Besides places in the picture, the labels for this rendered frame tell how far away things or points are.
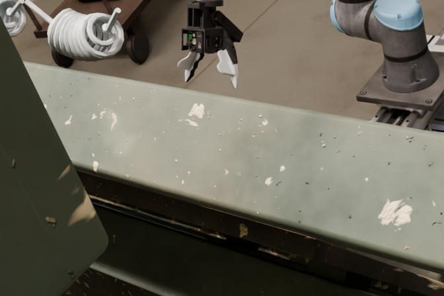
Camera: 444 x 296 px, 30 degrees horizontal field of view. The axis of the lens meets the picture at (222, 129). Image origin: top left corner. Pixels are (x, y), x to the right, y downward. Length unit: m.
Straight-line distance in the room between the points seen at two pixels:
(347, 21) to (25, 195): 2.02
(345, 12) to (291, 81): 2.20
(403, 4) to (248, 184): 1.50
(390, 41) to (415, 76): 0.12
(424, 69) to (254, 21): 2.99
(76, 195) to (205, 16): 1.61
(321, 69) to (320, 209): 3.80
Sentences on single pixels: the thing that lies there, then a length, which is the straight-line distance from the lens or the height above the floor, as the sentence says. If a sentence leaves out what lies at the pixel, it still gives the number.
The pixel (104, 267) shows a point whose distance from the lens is 1.09.
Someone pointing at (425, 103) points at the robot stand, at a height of 1.04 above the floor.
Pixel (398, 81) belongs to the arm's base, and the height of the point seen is 1.07.
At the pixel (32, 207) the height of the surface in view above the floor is 2.14.
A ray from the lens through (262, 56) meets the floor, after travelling 4.73.
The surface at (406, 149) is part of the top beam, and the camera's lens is 0.65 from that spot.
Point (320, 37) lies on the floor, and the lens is 4.75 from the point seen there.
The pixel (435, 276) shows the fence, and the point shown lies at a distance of 1.17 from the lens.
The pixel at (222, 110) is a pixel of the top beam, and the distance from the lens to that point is 0.75.
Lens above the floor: 2.28
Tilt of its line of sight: 33 degrees down
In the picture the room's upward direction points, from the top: 19 degrees counter-clockwise
